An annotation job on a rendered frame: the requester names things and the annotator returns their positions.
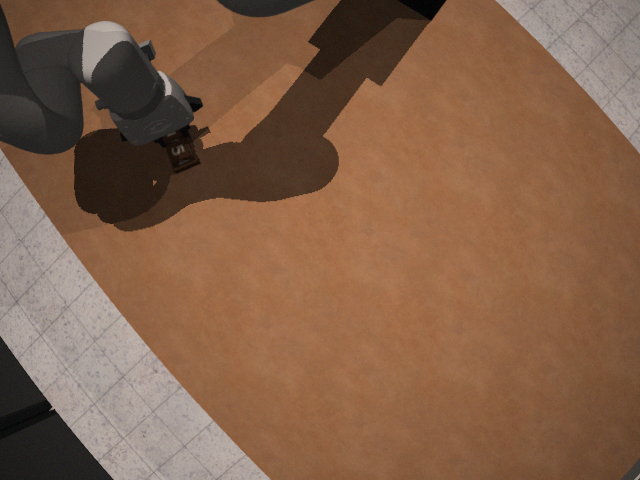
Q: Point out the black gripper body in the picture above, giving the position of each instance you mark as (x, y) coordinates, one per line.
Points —
(174, 112)

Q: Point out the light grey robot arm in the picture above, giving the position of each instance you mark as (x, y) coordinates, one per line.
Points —
(104, 57)

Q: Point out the brown wooden tray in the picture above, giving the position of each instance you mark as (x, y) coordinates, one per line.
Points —
(190, 164)

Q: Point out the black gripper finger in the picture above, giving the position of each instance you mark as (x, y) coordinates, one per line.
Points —
(195, 104)
(160, 140)

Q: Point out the brown number cube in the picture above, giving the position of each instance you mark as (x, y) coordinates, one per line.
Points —
(173, 137)
(180, 152)

